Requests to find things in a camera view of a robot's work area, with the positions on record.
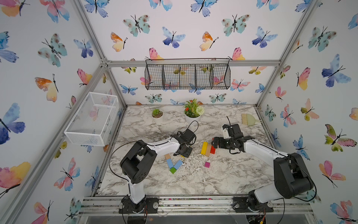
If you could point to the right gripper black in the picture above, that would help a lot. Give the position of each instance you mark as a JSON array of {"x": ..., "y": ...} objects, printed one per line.
[{"x": 220, "y": 144}]

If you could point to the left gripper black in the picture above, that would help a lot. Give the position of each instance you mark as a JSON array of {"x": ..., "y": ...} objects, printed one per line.
[{"x": 189, "y": 153}]

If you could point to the light blue block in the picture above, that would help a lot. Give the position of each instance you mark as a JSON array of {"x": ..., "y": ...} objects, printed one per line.
[
  {"x": 170, "y": 164},
  {"x": 178, "y": 164}
]

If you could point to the green cube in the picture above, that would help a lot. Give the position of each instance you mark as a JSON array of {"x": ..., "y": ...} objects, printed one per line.
[{"x": 173, "y": 170}]

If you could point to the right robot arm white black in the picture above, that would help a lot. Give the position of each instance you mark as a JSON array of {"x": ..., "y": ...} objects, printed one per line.
[{"x": 291, "y": 177}]

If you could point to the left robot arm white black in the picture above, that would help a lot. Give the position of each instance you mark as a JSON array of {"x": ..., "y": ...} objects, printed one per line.
[{"x": 139, "y": 160}]

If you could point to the red block long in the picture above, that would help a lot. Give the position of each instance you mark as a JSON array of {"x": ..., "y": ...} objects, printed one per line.
[{"x": 212, "y": 150}]

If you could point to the flowering potted plant white pot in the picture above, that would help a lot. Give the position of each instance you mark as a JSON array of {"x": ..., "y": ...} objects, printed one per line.
[{"x": 193, "y": 111}]

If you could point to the small green potted plant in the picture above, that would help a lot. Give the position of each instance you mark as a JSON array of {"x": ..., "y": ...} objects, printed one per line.
[{"x": 157, "y": 115}]

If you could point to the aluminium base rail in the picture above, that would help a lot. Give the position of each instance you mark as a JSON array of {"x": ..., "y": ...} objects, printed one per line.
[{"x": 191, "y": 205}]

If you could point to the black wire wall basket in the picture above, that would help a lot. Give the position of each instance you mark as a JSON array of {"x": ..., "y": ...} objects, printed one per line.
[{"x": 187, "y": 74}]

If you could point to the white mesh wall basket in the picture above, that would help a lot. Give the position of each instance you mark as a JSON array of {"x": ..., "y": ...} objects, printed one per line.
[{"x": 93, "y": 121}]

